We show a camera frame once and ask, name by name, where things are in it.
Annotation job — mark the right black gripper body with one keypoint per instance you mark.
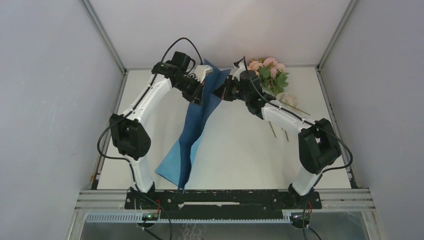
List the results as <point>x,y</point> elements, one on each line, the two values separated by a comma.
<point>233,90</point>

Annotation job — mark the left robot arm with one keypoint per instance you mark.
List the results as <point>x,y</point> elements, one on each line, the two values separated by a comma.
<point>127,129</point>

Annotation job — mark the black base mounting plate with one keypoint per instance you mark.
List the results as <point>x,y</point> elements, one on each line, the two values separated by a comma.
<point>141,201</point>

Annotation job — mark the blue wrapping paper sheet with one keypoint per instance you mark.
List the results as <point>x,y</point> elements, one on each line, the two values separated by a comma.
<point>177,165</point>

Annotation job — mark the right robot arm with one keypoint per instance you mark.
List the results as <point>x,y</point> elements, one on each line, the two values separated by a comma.
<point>318,147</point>

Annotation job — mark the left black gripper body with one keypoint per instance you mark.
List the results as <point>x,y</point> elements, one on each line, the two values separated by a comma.
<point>190,87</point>

